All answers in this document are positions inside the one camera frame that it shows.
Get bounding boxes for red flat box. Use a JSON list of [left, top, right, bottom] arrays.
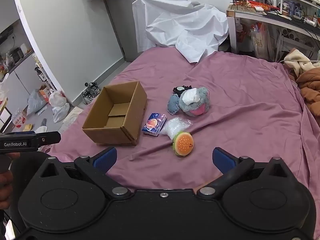
[[250, 1, 281, 12]]

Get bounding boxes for blue tissue pack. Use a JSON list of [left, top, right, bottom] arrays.
[[141, 113, 167, 137]]

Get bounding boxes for black cloth with white patch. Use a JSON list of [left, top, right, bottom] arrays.
[[173, 85, 192, 96]]

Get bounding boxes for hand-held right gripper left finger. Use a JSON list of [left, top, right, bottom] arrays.
[[37, 147, 132, 198]]

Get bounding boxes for beige blanket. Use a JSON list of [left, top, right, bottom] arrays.
[[284, 48, 320, 77]]

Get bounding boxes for person's left hand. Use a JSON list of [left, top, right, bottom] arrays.
[[0, 152, 21, 210]]

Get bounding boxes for brown cardboard box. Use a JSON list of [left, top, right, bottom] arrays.
[[82, 81, 148, 146]]

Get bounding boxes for pink bed sheet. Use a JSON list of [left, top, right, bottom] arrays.
[[40, 47, 320, 193]]

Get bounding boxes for red and white carton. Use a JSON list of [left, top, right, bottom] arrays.
[[12, 110, 28, 128]]

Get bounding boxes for white desk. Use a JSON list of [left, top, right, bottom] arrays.
[[226, 4, 320, 55]]

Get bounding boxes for white plastic bag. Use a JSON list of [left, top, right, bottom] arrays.
[[48, 89, 71, 123]]

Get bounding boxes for white crumpled tissue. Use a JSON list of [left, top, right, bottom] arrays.
[[179, 88, 200, 105]]

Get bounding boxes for printed paper bag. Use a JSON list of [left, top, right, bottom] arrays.
[[250, 22, 275, 59]]

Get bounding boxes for clear plastic bag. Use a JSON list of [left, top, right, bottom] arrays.
[[160, 117, 193, 140]]

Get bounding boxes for white cloth cover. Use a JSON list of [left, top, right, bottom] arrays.
[[132, 0, 229, 64]]

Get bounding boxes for hamburger plush toy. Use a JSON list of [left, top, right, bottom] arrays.
[[171, 131, 194, 157]]

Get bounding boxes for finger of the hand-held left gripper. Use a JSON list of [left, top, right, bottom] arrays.
[[37, 131, 61, 146]]

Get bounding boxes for grey plush toy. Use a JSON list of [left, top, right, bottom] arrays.
[[167, 87, 211, 117]]

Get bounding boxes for grey plastic bag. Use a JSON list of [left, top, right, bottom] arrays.
[[27, 88, 48, 116]]

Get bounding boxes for brown blanket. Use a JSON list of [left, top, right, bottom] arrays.
[[296, 67, 320, 117]]

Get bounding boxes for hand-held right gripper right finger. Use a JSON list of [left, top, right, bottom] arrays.
[[197, 147, 292, 198]]

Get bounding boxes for grey door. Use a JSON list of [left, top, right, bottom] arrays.
[[104, 0, 162, 62]]

